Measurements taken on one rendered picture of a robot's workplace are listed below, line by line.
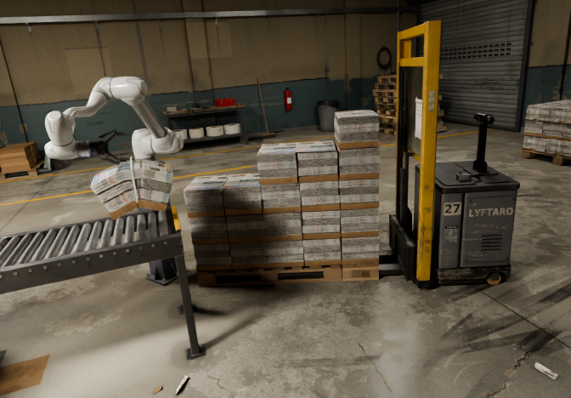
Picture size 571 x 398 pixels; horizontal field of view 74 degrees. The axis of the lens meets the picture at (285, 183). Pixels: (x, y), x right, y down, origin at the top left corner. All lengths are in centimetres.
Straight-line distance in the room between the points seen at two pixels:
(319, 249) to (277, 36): 756
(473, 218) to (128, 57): 798
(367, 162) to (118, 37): 747
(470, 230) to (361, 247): 78
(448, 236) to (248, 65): 756
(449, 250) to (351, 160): 96
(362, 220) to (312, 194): 43
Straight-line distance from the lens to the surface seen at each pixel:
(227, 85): 956
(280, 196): 283
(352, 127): 272
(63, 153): 232
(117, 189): 226
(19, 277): 235
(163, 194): 227
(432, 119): 263
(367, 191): 285
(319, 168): 275
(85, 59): 946
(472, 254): 308
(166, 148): 301
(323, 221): 289
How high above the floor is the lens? 165
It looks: 17 degrees down
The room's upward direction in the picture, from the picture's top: 4 degrees counter-clockwise
